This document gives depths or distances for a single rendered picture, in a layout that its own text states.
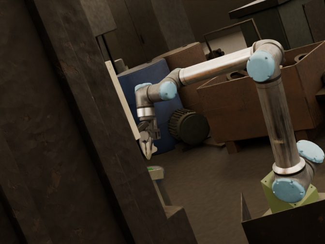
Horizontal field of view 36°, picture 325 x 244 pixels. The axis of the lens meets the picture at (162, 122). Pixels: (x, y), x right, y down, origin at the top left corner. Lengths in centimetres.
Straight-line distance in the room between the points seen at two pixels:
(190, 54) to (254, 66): 324
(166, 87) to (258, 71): 51
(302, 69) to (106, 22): 242
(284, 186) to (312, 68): 181
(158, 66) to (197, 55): 54
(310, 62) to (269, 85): 190
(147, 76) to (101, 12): 95
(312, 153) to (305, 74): 147
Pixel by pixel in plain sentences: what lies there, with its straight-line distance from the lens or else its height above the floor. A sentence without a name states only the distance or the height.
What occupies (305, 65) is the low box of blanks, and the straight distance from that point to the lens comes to 393.
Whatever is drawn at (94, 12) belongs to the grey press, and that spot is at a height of 156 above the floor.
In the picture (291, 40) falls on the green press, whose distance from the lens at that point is 648.
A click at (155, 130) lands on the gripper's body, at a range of 253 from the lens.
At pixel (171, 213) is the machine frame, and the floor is 87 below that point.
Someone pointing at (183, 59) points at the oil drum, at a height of 79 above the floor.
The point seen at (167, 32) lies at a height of 107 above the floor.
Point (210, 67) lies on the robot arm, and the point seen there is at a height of 98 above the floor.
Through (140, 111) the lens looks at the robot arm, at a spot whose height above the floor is 89.
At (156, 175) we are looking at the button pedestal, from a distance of 250.
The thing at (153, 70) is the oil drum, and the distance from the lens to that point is 498.
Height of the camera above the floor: 129
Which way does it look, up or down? 11 degrees down
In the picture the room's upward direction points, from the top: 21 degrees counter-clockwise
